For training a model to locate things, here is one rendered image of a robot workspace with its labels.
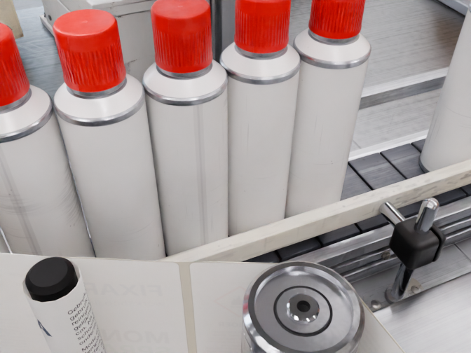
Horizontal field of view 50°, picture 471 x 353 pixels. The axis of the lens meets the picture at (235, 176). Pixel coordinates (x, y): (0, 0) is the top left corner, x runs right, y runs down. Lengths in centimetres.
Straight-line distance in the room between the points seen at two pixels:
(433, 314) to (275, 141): 17
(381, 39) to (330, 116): 51
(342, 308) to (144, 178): 19
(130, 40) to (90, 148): 38
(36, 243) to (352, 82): 23
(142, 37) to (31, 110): 40
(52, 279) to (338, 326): 9
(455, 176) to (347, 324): 32
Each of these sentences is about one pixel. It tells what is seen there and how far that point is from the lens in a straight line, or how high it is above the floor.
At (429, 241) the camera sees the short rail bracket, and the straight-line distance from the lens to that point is 40.
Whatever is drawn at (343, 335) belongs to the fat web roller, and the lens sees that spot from 16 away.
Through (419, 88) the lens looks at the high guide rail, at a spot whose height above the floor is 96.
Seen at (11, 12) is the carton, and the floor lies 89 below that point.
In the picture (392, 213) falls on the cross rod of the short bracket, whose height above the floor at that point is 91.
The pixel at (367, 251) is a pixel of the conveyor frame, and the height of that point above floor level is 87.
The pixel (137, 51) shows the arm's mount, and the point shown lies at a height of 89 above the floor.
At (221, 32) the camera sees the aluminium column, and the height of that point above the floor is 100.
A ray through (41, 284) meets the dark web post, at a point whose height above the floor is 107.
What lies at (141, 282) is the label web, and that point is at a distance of 19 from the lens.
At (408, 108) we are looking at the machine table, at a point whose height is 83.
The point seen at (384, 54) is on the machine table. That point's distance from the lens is 81.
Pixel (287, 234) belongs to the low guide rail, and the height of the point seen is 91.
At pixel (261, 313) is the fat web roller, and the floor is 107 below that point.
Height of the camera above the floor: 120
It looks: 42 degrees down
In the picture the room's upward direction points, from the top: 1 degrees clockwise
